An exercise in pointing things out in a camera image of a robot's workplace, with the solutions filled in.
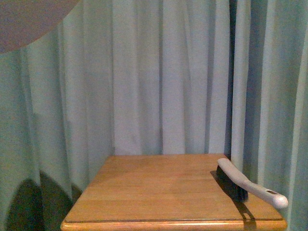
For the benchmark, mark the beige hand brush black bristles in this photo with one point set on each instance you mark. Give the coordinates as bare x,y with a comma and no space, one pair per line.
239,186

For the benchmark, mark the beige plastic dustpan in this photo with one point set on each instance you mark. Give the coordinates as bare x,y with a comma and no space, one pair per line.
24,21

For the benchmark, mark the light grey curtain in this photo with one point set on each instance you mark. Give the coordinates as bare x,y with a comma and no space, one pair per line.
154,77

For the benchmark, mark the wooden nightstand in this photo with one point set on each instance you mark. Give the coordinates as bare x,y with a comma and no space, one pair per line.
175,192

